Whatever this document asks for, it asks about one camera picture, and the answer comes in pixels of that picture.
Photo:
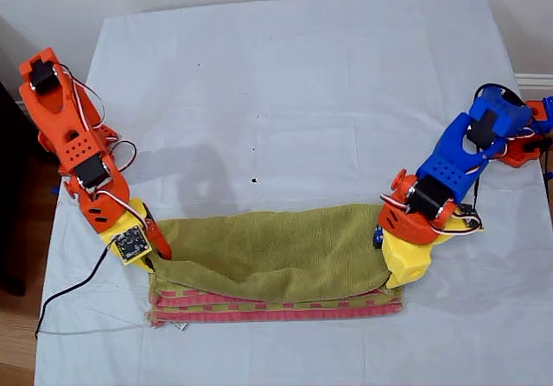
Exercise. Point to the green towel with pink border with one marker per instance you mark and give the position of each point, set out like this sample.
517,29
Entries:
276,248

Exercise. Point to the dark wooden cabinet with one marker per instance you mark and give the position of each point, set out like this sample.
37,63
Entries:
8,187

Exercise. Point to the pale table cloth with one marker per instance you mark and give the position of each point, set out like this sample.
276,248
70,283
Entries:
281,101

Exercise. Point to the black clamp at blue base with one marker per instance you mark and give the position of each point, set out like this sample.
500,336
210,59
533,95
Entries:
535,146

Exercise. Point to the camera board on red-orange arm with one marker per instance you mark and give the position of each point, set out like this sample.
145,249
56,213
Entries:
131,244

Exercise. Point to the camera board on blue arm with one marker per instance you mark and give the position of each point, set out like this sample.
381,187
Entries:
464,211

